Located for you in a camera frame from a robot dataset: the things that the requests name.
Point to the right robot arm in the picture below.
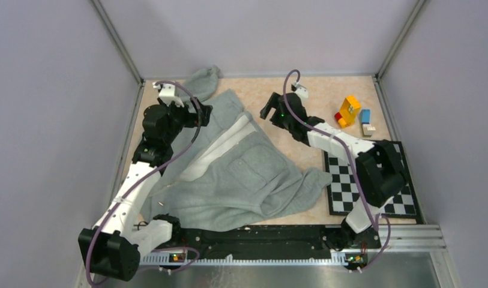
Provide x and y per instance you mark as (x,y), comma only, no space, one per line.
(346,147)

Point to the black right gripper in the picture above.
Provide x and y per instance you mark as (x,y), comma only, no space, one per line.
(272,103)

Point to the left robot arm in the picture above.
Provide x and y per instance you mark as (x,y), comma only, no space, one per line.
(114,247)

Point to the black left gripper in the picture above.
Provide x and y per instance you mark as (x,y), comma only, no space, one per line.
(204,111)

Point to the blue toy block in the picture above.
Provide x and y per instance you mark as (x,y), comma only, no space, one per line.
(365,116)

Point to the grey zip-up jacket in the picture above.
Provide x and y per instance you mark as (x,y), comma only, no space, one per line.
(229,174)

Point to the yellow red toy block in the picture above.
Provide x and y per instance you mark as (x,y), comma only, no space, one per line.
(348,112)

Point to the white beige toy block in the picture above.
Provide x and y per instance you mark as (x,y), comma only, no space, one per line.
(368,129)

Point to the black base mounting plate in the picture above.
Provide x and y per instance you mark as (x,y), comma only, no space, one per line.
(273,242)

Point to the white cable duct strip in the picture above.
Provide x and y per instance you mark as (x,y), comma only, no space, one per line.
(165,259)

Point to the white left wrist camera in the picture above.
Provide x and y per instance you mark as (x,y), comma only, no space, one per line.
(167,95)

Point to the black white checkerboard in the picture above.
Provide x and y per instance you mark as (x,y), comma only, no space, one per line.
(384,177)

